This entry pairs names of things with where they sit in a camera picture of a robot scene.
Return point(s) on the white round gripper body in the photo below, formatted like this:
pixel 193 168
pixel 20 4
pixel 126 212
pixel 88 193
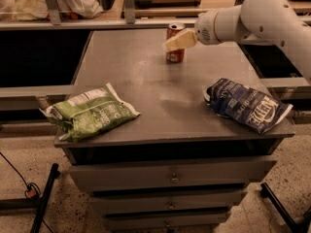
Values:
pixel 205 28

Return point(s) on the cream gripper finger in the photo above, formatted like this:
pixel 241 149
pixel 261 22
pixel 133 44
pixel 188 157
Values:
pixel 186 38

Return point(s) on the red coke can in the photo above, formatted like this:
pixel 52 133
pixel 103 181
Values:
pixel 175 56

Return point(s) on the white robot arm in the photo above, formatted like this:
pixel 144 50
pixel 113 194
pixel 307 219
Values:
pixel 254 22

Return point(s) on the blue kettle chip bag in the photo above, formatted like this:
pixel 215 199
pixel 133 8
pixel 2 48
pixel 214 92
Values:
pixel 246 105

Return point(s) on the green jalapeno chip bag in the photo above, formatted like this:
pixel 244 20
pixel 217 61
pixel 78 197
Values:
pixel 90 113

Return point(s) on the white cloth in background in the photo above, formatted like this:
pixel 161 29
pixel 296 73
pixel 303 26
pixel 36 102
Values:
pixel 26 10

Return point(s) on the grey drawer cabinet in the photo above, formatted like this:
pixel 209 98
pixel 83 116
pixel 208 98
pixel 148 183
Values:
pixel 174 121

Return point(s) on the grey metal railing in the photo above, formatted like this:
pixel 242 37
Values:
pixel 112 19

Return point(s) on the top grey drawer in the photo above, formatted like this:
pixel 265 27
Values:
pixel 171 173

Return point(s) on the grey drawer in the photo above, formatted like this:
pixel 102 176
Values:
pixel 171 173
pixel 167 201
pixel 117 223

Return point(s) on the middle grey drawer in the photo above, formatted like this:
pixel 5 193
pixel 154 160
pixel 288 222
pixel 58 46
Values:
pixel 167 201

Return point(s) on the bottom grey drawer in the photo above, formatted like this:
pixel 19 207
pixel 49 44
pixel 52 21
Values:
pixel 117 223

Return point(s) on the black stand right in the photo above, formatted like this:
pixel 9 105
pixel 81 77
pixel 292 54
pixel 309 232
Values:
pixel 300 224

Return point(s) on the black stand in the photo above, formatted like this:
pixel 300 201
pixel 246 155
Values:
pixel 34 199
pixel 300 224

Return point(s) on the black stand left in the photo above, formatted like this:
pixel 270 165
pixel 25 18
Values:
pixel 34 199

